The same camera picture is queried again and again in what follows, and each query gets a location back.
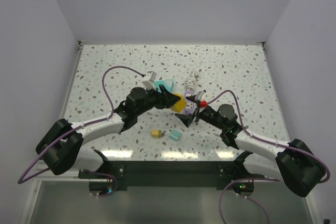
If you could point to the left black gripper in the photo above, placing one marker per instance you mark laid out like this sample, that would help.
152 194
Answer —
165 99

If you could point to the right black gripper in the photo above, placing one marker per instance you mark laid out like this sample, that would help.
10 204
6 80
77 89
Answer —
186 119

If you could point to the yellow cube socket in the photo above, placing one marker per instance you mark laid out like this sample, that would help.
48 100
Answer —
180 105

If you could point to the teal triangular socket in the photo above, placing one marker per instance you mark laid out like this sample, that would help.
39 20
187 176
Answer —
168 84

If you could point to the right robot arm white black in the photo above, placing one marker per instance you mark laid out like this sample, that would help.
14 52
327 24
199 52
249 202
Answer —
292 163

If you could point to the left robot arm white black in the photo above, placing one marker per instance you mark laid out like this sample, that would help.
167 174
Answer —
60 147

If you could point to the teal small plug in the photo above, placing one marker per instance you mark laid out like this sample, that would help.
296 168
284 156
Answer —
175 135

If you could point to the yellow small plug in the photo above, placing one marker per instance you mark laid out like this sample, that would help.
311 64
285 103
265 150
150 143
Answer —
157 134

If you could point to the purple power strip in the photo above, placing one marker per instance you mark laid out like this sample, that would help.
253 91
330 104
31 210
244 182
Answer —
190 106

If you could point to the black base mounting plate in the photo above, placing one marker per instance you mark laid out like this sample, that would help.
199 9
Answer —
125 174

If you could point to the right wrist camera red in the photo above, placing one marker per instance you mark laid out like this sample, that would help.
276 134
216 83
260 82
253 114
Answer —
201 99

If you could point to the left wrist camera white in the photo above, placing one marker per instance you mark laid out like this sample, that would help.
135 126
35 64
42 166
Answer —
149 79

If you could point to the aluminium frame rail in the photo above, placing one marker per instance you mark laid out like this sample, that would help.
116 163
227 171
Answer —
65 177

